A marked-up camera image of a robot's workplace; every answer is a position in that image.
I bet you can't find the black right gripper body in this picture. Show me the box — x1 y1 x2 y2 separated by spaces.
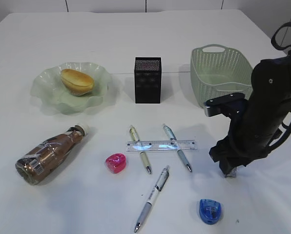
209 114 282 167

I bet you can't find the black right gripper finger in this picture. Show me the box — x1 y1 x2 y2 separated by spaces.
219 158 237 176

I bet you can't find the yellow bread roll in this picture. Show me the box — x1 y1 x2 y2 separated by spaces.
61 69 95 96

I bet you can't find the small paper ball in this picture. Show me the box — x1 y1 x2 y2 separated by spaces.
225 167 237 178

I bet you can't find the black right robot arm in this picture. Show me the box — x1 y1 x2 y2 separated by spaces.
204 56 291 175

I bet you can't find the blue pencil sharpener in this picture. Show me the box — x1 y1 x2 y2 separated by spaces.
199 199 222 225

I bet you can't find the blue-grey pen under ruler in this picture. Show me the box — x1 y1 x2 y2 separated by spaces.
162 123 192 173

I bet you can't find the white blue-grip pen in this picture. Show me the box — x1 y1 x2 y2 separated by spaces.
134 165 169 233

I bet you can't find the green woven plastic basket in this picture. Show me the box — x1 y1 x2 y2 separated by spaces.
190 44 253 108

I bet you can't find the yellow-green pen under ruler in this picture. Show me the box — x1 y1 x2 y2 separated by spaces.
129 125 152 175

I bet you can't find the pink pencil sharpener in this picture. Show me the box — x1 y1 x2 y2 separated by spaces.
105 153 126 174

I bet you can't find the black mesh pen holder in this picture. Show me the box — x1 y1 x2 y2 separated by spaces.
134 57 162 104

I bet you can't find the green wavy glass plate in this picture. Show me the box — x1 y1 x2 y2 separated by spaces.
30 62 112 114

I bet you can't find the clear plastic ruler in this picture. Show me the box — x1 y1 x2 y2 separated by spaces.
125 140 198 152

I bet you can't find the brown plastic drink bottle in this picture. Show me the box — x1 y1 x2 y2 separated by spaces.
15 123 90 185

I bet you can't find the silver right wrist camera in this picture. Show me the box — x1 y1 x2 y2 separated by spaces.
204 92 248 118

